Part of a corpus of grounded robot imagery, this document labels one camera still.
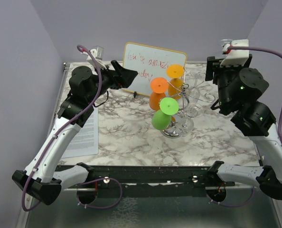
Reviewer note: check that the green wine glass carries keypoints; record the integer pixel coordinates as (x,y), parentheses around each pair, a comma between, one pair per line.
(162,117)

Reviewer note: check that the clear wine glass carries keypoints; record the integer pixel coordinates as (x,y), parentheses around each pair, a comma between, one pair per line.
(225,42)
(197,79)
(185,124)

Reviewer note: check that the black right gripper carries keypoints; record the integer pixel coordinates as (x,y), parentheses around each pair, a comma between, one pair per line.
(213,65)

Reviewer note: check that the chrome wine glass rack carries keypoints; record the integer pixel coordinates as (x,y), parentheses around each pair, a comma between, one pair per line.
(184,101)

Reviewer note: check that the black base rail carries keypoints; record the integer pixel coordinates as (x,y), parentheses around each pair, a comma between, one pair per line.
(151,181)

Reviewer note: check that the yellow framed whiteboard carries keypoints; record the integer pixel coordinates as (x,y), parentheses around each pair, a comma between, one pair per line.
(150,62)

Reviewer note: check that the clear wine glass front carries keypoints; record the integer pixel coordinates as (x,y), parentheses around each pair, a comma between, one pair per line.
(197,79)

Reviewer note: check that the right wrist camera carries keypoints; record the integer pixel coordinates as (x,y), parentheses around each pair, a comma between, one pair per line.
(235,57)

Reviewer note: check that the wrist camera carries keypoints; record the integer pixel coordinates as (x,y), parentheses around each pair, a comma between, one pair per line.
(235,57)
(97,53)

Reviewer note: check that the orange wine glass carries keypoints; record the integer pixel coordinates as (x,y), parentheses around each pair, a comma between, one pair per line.
(159,86)

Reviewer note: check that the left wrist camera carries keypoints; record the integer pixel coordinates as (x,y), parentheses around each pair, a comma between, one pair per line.
(97,53)

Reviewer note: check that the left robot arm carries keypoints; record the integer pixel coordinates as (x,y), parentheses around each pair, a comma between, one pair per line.
(40,178)

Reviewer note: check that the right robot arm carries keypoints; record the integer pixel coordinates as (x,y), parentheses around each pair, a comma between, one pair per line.
(256,121)

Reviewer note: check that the clear wine glass back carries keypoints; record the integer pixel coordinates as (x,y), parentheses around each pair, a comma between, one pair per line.
(225,42)

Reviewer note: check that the yellow-orange wine glass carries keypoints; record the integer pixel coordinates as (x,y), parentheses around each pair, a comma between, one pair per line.
(175,72)

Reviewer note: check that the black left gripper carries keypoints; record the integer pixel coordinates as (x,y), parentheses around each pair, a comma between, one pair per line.
(126,76)

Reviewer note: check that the printed paper sheet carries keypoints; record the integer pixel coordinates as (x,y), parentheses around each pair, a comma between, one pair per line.
(86,142)

